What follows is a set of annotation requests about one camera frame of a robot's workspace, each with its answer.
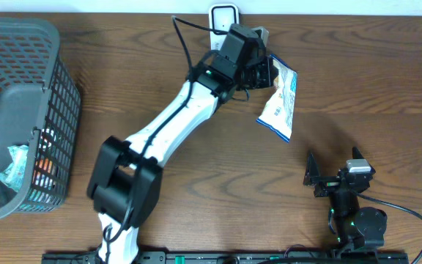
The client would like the white barcode scanner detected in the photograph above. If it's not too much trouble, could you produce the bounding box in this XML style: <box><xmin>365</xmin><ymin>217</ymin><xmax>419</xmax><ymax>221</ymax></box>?
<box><xmin>209</xmin><ymin>4</ymin><xmax>240</xmax><ymax>50</ymax></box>

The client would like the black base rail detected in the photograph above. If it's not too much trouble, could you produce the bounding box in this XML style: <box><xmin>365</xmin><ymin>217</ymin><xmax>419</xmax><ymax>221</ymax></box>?
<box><xmin>41</xmin><ymin>248</ymin><xmax>409</xmax><ymax>264</ymax></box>

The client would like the white blue snack bag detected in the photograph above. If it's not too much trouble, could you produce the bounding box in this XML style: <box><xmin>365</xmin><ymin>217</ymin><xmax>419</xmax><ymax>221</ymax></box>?
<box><xmin>256</xmin><ymin>54</ymin><xmax>298</xmax><ymax>143</ymax></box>

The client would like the teal wrapper pack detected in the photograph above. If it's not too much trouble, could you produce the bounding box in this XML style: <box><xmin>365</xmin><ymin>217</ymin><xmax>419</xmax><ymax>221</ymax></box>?
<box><xmin>0</xmin><ymin>145</ymin><xmax>29</xmax><ymax>193</ymax></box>

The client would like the orange tissue pack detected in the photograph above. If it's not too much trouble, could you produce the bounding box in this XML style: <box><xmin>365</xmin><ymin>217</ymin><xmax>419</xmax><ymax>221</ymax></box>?
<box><xmin>33</xmin><ymin>158</ymin><xmax>56</xmax><ymax>180</ymax></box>

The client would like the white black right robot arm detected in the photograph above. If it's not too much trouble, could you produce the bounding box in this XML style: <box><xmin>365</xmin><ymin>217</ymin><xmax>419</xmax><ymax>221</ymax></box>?
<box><xmin>303</xmin><ymin>147</ymin><xmax>388</xmax><ymax>258</ymax></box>

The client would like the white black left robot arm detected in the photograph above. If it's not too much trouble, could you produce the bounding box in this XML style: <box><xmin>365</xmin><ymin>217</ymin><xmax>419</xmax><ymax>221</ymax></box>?
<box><xmin>86</xmin><ymin>23</ymin><xmax>278</xmax><ymax>263</ymax></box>

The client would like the grey plastic mesh basket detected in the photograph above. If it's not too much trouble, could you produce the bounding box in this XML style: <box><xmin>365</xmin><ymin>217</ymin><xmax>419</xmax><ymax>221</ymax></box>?
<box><xmin>0</xmin><ymin>18</ymin><xmax>81</xmax><ymax>219</ymax></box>

